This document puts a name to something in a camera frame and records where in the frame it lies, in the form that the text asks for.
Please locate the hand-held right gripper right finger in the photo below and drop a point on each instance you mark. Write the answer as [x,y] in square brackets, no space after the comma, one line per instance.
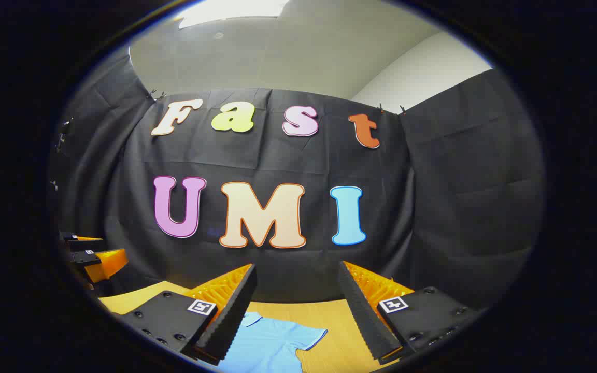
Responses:
[363,311]

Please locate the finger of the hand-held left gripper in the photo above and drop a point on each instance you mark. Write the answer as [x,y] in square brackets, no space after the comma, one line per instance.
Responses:
[109,261]
[85,243]

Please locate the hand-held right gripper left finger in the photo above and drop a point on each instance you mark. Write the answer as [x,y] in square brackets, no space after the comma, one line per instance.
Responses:
[228,316]

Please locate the light blue T-shirt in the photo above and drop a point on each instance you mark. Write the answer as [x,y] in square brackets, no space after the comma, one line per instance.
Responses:
[267,344]

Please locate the black backdrop cloth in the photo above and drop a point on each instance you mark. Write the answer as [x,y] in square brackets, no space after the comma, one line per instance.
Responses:
[298,160]

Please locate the ceiling light panel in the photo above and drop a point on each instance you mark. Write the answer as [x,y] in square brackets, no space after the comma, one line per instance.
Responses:
[231,11]

